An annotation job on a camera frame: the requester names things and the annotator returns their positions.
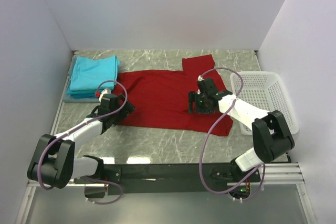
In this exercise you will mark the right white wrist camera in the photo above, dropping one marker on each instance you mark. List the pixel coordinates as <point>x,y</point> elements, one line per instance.
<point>200,78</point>

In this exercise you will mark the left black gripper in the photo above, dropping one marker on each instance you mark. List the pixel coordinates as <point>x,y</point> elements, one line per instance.
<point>127,108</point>

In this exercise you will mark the red t shirt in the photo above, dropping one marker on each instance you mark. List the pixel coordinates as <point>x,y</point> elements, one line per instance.
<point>160,97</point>

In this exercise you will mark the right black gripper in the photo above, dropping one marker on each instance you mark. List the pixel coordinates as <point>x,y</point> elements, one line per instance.
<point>193,97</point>

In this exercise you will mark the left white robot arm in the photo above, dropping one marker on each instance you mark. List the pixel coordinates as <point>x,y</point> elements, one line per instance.
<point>53,163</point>

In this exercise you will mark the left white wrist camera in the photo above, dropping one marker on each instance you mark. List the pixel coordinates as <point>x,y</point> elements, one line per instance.
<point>100,94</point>

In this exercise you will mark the teal folded t shirt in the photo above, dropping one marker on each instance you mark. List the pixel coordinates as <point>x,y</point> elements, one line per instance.
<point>81,94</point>

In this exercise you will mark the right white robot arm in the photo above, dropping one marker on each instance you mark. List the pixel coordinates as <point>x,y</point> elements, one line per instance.
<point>270,131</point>

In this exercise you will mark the aluminium frame rail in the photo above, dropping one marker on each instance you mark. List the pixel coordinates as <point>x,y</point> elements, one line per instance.
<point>193,98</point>

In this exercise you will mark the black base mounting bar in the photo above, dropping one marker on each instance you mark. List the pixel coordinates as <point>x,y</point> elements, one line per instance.
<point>162,179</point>

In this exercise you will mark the light blue folded t shirt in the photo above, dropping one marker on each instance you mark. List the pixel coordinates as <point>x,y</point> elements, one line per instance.
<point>88,74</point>

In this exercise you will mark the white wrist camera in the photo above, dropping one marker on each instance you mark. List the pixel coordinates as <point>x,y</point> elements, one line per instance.
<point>200,78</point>
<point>100,94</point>

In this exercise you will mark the white plastic perforated basket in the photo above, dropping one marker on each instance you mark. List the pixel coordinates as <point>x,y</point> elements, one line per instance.
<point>265,90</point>

